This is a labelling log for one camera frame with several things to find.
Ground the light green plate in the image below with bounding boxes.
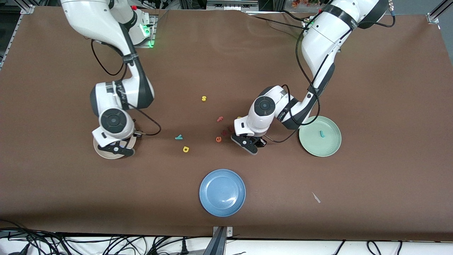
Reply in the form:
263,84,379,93
299,116,342,157

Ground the brown table cover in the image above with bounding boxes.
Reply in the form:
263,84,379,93
0,5,453,242

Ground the grey background device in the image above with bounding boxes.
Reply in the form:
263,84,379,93
207,0,259,11

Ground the black cable on table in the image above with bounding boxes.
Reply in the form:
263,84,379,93
248,14,305,30
281,10,312,22

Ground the grey aluminium profile post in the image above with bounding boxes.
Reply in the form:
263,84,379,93
212,226,233,255

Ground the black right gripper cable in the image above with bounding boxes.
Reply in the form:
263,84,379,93
133,106,162,137

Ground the blue plate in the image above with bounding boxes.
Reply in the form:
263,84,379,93
199,169,246,217

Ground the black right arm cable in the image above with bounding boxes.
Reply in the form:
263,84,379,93
91,38,125,77

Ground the beige brown plate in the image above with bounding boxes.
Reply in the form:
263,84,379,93
93,134,137,159

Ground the silver aluminium frame bar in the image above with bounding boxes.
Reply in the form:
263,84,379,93
430,0,453,20

